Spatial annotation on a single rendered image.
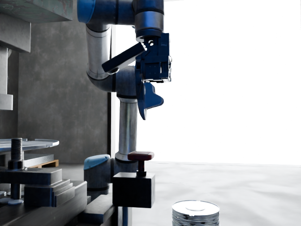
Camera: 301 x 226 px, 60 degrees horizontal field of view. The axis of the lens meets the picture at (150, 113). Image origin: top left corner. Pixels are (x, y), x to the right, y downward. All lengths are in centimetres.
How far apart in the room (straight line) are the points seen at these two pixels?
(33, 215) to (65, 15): 39
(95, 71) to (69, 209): 58
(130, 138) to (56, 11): 70
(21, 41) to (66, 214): 37
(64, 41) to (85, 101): 135
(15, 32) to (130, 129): 66
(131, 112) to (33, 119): 502
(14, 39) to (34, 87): 548
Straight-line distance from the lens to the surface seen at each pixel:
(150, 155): 62
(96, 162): 118
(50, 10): 56
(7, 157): 67
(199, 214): 163
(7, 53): 65
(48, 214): 49
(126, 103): 110
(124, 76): 106
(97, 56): 91
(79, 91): 556
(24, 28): 65
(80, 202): 59
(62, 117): 571
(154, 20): 65
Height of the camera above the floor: 84
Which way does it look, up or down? 2 degrees up
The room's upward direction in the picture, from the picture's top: straight up
